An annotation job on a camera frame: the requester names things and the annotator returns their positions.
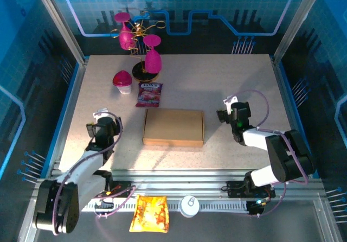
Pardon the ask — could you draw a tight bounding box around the black circuit board green light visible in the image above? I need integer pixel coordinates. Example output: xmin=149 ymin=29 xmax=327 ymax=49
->
xmin=246 ymin=197 xmax=271 ymax=216

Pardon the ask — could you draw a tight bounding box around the white slotted cable duct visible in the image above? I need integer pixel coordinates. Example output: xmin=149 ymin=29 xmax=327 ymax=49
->
xmin=81 ymin=201 xmax=250 ymax=213

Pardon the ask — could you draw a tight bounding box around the white black cable connector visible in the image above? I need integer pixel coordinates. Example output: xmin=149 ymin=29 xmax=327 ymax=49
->
xmin=94 ymin=198 xmax=115 ymax=209

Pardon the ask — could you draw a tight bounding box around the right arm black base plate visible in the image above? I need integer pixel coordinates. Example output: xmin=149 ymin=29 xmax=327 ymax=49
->
xmin=224 ymin=180 xmax=277 ymax=199

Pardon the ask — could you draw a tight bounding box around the aluminium frame side rail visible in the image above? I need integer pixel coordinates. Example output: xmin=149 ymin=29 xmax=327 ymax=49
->
xmin=270 ymin=55 xmax=313 ymax=174
xmin=44 ymin=59 xmax=90 ymax=178

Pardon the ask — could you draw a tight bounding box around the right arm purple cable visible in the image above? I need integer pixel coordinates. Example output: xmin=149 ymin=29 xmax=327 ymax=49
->
xmin=233 ymin=90 xmax=310 ymax=219

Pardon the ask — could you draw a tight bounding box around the brown cardboard paper box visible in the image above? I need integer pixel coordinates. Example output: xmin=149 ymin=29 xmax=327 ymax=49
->
xmin=142 ymin=108 xmax=204 ymax=148

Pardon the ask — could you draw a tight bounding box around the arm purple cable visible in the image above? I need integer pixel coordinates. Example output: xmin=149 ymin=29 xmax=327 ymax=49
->
xmin=53 ymin=111 xmax=136 ymax=236
xmin=233 ymin=90 xmax=310 ymax=219

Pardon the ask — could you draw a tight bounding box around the white cup pink lid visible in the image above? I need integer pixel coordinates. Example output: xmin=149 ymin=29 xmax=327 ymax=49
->
xmin=112 ymin=70 xmax=133 ymax=95

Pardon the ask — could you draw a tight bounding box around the aluminium frame cross rail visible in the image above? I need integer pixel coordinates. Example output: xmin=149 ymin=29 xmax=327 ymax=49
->
xmin=32 ymin=168 xmax=327 ymax=200

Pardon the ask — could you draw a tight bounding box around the purple candy bag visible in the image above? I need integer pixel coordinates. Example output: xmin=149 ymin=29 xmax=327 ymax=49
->
xmin=134 ymin=81 xmax=164 ymax=108

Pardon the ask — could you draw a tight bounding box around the pink glitter wine glass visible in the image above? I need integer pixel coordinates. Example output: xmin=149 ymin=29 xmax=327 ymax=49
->
xmin=143 ymin=34 xmax=163 ymax=74
xmin=113 ymin=11 xmax=137 ymax=51

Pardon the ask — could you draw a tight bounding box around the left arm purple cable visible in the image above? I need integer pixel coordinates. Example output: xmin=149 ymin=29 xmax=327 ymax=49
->
xmin=53 ymin=111 xmax=136 ymax=236

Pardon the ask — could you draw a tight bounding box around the white tin can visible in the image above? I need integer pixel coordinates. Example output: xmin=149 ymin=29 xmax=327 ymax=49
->
xmin=179 ymin=195 xmax=201 ymax=219

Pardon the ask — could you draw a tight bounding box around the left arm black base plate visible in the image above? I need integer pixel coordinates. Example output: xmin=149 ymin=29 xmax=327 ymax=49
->
xmin=93 ymin=180 xmax=134 ymax=199

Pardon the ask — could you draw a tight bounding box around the yellow orange snack bag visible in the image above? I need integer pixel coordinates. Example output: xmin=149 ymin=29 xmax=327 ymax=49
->
xmin=128 ymin=194 xmax=171 ymax=234

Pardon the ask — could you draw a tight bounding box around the gold wire glass rack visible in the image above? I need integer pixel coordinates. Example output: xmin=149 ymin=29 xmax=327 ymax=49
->
xmin=110 ymin=10 xmax=167 ymax=81

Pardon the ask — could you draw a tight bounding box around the aluminium frame post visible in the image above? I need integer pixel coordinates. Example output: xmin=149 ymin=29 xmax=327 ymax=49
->
xmin=30 ymin=0 xmax=88 ymax=63
xmin=272 ymin=0 xmax=326 ymax=61

